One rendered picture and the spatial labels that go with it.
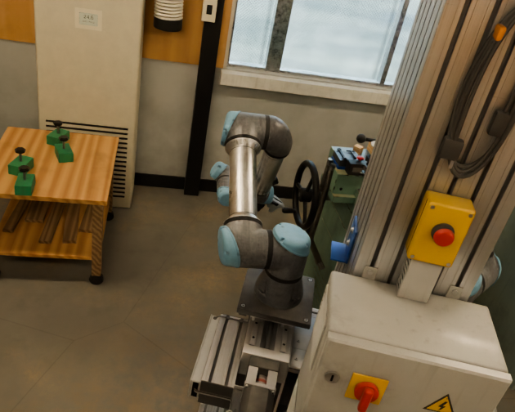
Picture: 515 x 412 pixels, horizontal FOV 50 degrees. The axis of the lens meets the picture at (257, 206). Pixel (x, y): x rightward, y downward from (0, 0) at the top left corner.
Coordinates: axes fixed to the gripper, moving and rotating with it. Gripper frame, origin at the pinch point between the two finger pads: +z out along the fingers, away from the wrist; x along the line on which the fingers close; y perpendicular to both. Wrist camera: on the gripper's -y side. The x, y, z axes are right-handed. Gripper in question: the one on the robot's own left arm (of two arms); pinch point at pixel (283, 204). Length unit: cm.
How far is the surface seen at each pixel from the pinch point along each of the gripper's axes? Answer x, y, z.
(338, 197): 15.7, -21.5, 6.7
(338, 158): 6.9, -31.8, -0.3
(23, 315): -4, 116, -59
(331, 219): 0.1, -6.1, 23.8
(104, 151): -71, 56, -57
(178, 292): -21, 81, 4
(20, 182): -28, 67, -89
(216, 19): -118, -25, -39
